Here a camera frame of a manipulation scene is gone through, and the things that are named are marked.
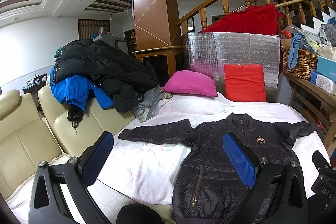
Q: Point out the grey garment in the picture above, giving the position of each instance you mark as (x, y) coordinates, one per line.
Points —
(148, 106)

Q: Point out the light blue box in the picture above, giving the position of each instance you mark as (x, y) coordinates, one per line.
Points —
(326, 67)

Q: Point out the wicker basket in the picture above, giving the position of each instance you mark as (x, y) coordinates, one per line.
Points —
(306, 63)

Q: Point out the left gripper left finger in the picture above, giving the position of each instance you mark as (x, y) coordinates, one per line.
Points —
(48, 204)

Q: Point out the cream leather sofa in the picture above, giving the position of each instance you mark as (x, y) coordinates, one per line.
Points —
(26, 139)

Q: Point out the black puffer coat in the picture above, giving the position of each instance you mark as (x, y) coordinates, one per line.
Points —
(122, 77)

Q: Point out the red cloth on railing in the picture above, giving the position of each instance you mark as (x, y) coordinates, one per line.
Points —
(254, 20)

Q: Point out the silver foil insulation panel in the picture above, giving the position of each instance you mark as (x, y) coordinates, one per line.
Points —
(208, 52)

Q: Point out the red pillow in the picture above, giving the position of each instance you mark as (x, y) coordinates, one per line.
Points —
(244, 83)

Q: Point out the blue jacket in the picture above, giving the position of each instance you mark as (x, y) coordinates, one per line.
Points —
(75, 90)

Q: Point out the dark quilted jacket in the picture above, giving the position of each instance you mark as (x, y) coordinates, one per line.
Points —
(208, 189)

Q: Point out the blue cloth in basket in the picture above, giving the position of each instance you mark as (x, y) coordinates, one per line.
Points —
(298, 42)

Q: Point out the wooden column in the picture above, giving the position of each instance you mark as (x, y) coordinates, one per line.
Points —
(157, 33)

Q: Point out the white patterned tissue pack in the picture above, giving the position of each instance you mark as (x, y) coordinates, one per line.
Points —
(326, 84)

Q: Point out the wooden shelf table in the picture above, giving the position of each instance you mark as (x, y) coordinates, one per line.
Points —
(317, 107)

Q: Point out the magenta pillow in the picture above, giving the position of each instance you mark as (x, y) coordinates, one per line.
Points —
(189, 82)

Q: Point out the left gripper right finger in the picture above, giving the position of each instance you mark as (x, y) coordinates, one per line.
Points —
(289, 203)

